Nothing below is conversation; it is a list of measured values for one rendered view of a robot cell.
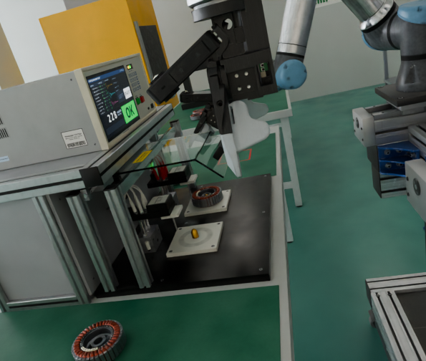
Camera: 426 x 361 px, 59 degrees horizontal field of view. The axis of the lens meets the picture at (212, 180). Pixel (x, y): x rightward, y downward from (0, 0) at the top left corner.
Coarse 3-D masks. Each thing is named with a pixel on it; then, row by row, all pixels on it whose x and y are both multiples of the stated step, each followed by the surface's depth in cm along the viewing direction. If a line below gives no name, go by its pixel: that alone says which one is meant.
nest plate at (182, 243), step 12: (180, 228) 120; (192, 228) 118; (204, 228) 116; (216, 228) 114; (180, 240) 113; (192, 240) 111; (204, 240) 109; (216, 240) 108; (168, 252) 108; (180, 252) 106; (192, 252) 106; (204, 252) 105
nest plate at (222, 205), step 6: (222, 192) 139; (228, 192) 137; (228, 198) 133; (192, 204) 135; (216, 204) 130; (222, 204) 129; (186, 210) 132; (192, 210) 131; (198, 210) 129; (204, 210) 128; (210, 210) 127; (216, 210) 127; (222, 210) 127; (186, 216) 130
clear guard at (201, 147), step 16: (144, 144) 114; (160, 144) 109; (176, 144) 105; (192, 144) 101; (208, 144) 100; (128, 160) 101; (144, 160) 97; (160, 160) 94; (176, 160) 90; (192, 160) 88; (208, 160) 91; (224, 160) 97
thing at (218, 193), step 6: (210, 186) 137; (216, 186) 135; (198, 192) 135; (204, 192) 137; (210, 192) 136; (216, 192) 130; (192, 198) 131; (198, 198) 129; (204, 198) 129; (210, 198) 128; (216, 198) 129; (222, 198) 132; (198, 204) 130; (204, 204) 129; (210, 204) 130
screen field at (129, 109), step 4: (132, 100) 116; (128, 104) 112; (132, 104) 116; (124, 108) 109; (128, 108) 112; (132, 108) 115; (124, 112) 108; (128, 112) 111; (132, 112) 114; (136, 112) 117; (124, 116) 108; (128, 116) 111; (132, 116) 114; (136, 116) 117; (128, 120) 110
